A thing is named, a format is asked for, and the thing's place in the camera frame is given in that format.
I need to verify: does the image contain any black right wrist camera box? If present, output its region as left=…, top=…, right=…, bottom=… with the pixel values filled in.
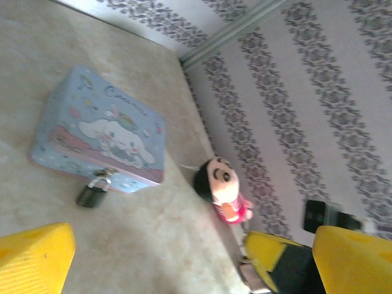
left=303, top=199, right=373, bottom=235

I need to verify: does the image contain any blue cartoon tin box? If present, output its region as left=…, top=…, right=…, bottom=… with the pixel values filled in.
left=29, top=63, right=168, bottom=195

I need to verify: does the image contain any aluminium corner post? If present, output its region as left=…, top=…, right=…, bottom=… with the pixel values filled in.
left=182, top=0, right=296, bottom=70

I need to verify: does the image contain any black padlock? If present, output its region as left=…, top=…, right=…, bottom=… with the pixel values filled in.
left=75, top=175, right=113, bottom=210

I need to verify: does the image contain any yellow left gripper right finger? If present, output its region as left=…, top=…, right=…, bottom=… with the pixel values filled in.
left=312, top=225, right=392, bottom=294

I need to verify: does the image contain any plush doll in pink dress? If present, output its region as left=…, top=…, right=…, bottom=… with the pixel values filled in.
left=179, top=156, right=255, bottom=227

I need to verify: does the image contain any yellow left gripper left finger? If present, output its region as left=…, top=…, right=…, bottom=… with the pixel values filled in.
left=0, top=222, right=77, bottom=294

